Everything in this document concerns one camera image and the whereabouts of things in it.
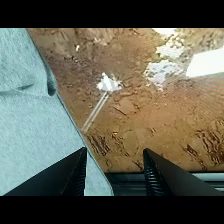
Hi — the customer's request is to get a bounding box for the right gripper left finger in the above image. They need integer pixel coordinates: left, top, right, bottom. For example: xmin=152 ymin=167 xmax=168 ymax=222
xmin=3 ymin=146 xmax=88 ymax=197

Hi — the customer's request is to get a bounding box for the grey garment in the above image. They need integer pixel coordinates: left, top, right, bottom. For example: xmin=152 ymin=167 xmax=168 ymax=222
xmin=0 ymin=28 xmax=115 ymax=197

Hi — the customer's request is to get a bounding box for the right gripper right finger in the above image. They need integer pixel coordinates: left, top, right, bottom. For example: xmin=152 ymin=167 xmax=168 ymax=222
xmin=142 ymin=148 xmax=224 ymax=197

